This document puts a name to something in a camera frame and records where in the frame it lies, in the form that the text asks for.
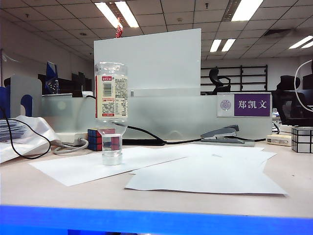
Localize red hanging ornament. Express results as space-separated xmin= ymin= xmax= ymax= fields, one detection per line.
xmin=115 ymin=17 xmax=123 ymax=39

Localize cream eraser box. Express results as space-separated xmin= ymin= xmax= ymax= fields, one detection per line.
xmin=266 ymin=134 xmax=292 ymax=147

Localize frosted glass desk partition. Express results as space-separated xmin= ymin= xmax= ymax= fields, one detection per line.
xmin=41 ymin=94 xmax=273 ymax=143

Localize colourful Rubik's cube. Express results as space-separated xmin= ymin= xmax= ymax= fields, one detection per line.
xmin=87 ymin=128 xmax=116 ymax=152

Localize grey power cord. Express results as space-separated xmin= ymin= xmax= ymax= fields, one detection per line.
xmin=52 ymin=138 xmax=89 ymax=155

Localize grey stapler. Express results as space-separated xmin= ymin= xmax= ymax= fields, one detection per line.
xmin=200 ymin=124 xmax=256 ymax=147

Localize clear plastic bottle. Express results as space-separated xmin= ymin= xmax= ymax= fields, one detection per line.
xmin=94 ymin=61 xmax=129 ymax=166

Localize dark wooden cabinets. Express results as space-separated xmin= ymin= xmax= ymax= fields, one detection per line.
xmin=37 ymin=71 xmax=95 ymax=98

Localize thick black cable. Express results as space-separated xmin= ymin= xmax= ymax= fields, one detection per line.
xmin=86 ymin=95 xmax=267 ymax=146

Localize thin black cable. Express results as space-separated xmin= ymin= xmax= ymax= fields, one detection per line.
xmin=0 ymin=107 xmax=52 ymax=160

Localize ceiling air vent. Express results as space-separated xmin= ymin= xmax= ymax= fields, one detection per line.
xmin=263 ymin=28 xmax=294 ymax=38

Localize white paper sheet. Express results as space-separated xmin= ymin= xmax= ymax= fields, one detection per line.
xmin=168 ymin=143 xmax=277 ymax=165
xmin=28 ymin=146 xmax=189 ymax=187
xmin=124 ymin=156 xmax=288 ymax=197

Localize black shelf rack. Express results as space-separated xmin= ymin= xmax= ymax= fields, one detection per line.
xmin=201 ymin=65 xmax=268 ymax=93

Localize purple and white name plate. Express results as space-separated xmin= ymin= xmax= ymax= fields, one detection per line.
xmin=217 ymin=92 xmax=272 ymax=118

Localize black office chair with headrest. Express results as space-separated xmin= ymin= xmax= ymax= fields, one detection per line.
xmin=208 ymin=68 xmax=232 ymax=95

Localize white power strip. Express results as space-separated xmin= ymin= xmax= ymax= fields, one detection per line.
xmin=55 ymin=132 xmax=89 ymax=144

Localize blue foreground edge strip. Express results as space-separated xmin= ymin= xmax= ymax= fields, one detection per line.
xmin=0 ymin=205 xmax=313 ymax=235

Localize blue file holder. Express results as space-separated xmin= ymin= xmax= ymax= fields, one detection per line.
xmin=0 ymin=86 xmax=33 ymax=119

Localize double tube ceiling light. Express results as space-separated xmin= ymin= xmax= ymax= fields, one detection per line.
xmin=209 ymin=38 xmax=237 ymax=53
xmin=94 ymin=1 xmax=140 ymax=29
xmin=288 ymin=35 xmax=313 ymax=50

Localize single panel ceiling light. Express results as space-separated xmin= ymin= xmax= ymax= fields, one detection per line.
xmin=231 ymin=0 xmax=265 ymax=23

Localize blue crystal trophy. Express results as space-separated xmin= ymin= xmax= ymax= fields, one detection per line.
xmin=45 ymin=61 xmax=60 ymax=95

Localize stack of printed papers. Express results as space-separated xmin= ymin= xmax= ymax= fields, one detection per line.
xmin=0 ymin=119 xmax=27 ymax=143

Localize white upright board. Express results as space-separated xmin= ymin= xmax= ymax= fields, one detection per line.
xmin=93 ymin=28 xmax=202 ymax=98

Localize white plastic bag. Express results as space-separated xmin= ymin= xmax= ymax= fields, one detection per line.
xmin=0 ymin=115 xmax=61 ymax=164

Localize white cable loop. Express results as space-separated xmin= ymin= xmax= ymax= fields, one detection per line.
xmin=293 ymin=59 xmax=313 ymax=111

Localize grey metal bookend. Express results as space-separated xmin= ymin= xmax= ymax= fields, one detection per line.
xmin=3 ymin=74 xmax=43 ymax=118

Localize black mesh office chair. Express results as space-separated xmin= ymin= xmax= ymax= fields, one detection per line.
xmin=271 ymin=75 xmax=313 ymax=127

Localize silver mirror cube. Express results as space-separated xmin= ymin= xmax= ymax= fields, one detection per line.
xmin=291 ymin=127 xmax=313 ymax=154

